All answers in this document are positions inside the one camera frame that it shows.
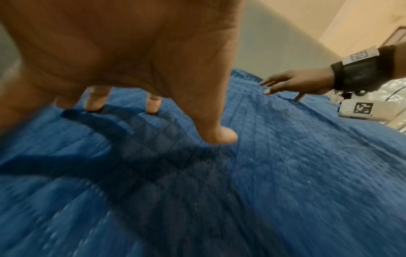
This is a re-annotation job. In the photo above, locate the beige wooden cabinet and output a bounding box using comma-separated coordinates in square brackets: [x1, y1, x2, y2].
[318, 0, 406, 57]

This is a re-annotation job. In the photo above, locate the person's right hand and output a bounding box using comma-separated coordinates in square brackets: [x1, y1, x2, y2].
[259, 66, 336, 103]

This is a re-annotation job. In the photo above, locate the person's left hand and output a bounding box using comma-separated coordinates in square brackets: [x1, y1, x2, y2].
[0, 0, 245, 145]

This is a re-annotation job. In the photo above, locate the white wrist camera with marker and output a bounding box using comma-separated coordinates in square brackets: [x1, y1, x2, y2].
[337, 99, 406, 124]

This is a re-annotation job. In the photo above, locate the black wrist strap with marker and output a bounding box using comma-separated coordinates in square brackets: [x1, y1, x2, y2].
[330, 45, 397, 93]

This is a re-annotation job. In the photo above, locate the blue quilted blanket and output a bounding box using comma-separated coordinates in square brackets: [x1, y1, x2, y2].
[0, 68, 406, 257]

